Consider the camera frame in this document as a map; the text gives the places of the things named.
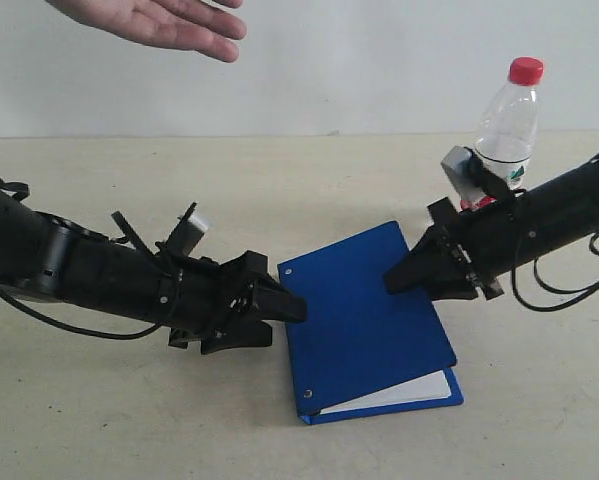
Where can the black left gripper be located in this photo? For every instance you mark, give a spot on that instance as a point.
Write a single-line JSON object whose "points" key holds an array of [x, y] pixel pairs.
{"points": [[223, 306]]}

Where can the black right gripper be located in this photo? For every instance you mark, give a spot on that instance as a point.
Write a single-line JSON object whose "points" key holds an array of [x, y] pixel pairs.
{"points": [[461, 255]]}

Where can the blue notebook binder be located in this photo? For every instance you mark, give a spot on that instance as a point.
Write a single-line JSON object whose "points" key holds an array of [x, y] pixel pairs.
{"points": [[362, 352]]}

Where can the clear water bottle red cap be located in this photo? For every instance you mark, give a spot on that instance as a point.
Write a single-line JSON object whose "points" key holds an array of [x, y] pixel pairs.
{"points": [[506, 134]]}

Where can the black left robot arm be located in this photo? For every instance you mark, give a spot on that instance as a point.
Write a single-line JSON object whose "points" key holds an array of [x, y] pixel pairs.
{"points": [[49, 259]]}

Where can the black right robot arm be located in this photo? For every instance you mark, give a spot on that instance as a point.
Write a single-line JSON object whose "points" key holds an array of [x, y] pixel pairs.
{"points": [[551, 215]]}

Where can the open human hand palm up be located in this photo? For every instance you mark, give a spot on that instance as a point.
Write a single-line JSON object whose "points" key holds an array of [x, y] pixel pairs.
{"points": [[209, 28]]}

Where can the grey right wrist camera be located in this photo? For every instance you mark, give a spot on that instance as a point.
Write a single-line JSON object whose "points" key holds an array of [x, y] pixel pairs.
{"points": [[456, 165]]}

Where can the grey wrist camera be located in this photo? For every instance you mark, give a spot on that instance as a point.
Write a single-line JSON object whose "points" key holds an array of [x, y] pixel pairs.
{"points": [[456, 165], [188, 232]]}

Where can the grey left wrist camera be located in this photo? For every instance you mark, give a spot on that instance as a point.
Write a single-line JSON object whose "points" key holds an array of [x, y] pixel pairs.
{"points": [[188, 232]]}

